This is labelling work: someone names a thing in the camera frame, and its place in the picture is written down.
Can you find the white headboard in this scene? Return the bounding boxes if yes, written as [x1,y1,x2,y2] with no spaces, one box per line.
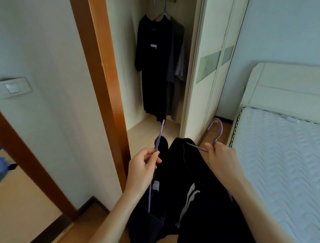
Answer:
[237,62,320,124]

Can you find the black Li-Ning t-shirt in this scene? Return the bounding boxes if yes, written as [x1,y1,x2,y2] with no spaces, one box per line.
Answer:
[134,14,175,123]

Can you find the grey owl t-shirt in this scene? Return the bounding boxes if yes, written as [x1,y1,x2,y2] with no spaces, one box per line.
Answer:
[166,17,187,122]

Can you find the white wall light switch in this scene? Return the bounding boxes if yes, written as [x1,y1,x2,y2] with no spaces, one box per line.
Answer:
[0,77,33,99]

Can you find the person's left hand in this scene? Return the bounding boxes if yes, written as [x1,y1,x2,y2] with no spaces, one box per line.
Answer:
[125,148,162,196]

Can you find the brown wooden door frame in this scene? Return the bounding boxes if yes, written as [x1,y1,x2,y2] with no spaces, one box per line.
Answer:
[0,111,79,222]

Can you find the navy shorts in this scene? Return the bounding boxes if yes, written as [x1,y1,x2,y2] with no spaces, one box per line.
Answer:
[127,136,181,243]

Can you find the wardrobe sliding door floral glass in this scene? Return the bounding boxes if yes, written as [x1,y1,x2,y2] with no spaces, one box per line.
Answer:
[180,0,237,145]
[204,0,250,126]

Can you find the person's right forearm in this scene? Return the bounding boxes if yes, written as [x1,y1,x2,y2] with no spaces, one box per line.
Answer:
[225,175,293,243]

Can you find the person's right hand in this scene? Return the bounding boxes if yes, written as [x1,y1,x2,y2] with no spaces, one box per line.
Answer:
[204,141,248,188]

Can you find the blue hanger of black shirt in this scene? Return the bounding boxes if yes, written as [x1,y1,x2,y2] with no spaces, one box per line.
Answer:
[154,0,172,21]

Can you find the white mattress tag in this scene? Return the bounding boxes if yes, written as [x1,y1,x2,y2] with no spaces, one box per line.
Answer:
[281,115,302,125]

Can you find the white quilted mattress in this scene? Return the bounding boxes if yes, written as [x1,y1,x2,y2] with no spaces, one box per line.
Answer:
[226,106,320,243]

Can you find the person's left forearm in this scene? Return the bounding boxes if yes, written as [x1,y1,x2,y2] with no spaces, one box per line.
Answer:
[89,186,143,243]

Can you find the dark grey pants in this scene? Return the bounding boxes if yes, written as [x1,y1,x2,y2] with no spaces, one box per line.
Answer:
[167,137,257,243]

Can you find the white wooden wardrobe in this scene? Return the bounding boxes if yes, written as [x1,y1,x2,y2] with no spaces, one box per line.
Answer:
[70,0,250,195]

